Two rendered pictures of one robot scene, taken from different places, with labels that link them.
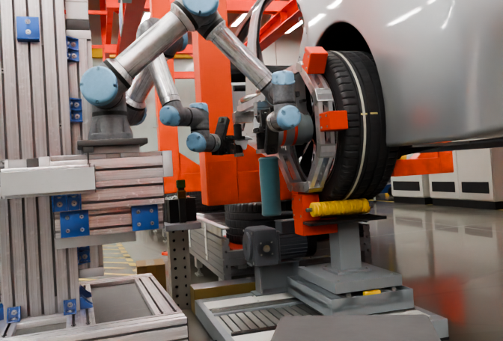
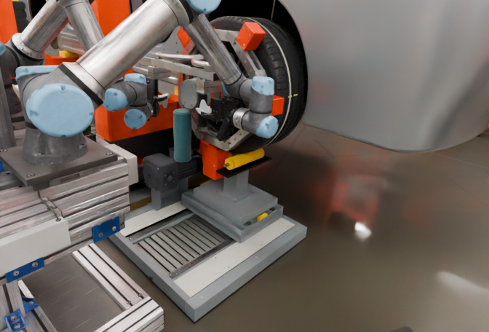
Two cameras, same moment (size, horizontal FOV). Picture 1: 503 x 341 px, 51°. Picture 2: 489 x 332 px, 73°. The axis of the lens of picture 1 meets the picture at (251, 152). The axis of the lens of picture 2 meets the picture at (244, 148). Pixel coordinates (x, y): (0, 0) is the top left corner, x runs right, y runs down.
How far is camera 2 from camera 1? 1.11 m
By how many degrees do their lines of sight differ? 39
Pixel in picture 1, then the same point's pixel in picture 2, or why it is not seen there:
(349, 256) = (241, 186)
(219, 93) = not seen: hidden behind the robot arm
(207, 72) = (105, 6)
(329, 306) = (238, 234)
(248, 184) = not seen: hidden behind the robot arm
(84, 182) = (56, 241)
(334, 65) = (269, 46)
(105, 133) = (60, 155)
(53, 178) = (9, 253)
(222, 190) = (123, 127)
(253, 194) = (149, 127)
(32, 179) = not seen: outside the picture
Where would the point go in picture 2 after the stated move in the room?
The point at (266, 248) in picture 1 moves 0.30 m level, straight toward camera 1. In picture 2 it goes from (169, 178) to (188, 205)
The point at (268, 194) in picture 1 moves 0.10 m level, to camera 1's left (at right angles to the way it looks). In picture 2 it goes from (183, 145) to (163, 148)
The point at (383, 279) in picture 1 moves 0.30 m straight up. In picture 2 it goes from (268, 204) to (273, 155)
